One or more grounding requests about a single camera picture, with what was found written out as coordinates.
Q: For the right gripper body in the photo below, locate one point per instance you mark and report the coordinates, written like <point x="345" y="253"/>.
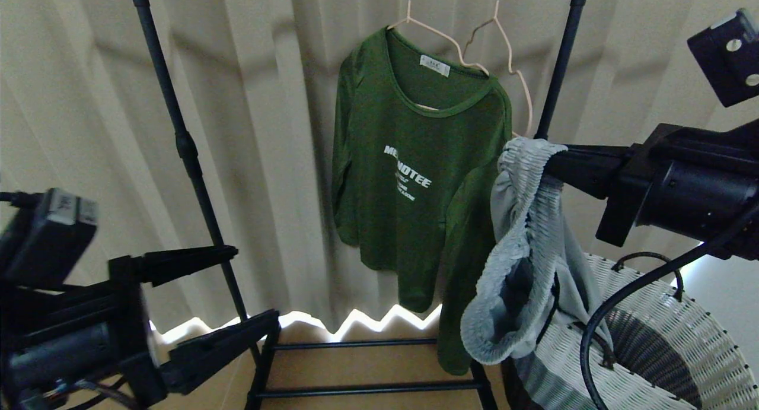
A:
<point x="682" y="202"/>

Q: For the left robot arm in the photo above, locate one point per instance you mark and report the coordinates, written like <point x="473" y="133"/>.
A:
<point x="12" y="401"/>

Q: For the beige curtain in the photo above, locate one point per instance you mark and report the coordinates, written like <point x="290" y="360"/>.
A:
<point x="83" y="101"/>

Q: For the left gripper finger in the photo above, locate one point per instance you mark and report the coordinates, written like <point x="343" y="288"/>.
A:
<point x="219" y="347"/>
<point x="190" y="261"/>

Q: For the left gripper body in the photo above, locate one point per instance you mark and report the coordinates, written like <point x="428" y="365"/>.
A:
<point x="65" y="350"/>

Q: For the white laundry basket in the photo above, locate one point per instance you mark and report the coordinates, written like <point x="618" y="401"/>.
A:
<point x="664" y="368"/>

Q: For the green long-sleeved shirt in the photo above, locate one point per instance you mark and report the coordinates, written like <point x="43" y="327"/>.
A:
<point x="385" y="232"/>

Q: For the pink clothes hanger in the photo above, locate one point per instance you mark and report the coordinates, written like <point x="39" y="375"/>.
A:
<point x="509" y="48"/>
<point x="437" y="35"/>

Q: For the pale grey shorts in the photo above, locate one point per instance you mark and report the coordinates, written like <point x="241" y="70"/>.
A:
<point x="522" y="232"/>

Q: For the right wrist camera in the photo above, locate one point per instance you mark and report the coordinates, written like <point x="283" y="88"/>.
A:
<point x="724" y="63"/>

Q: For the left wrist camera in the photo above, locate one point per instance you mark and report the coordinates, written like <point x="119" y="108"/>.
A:
<point x="47" y="238"/>

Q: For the black clothes rack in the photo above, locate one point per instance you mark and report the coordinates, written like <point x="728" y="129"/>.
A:
<point x="188" y="152"/>

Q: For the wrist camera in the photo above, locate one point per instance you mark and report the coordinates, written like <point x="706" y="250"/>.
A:
<point x="47" y="238"/>
<point x="724" y="63"/>

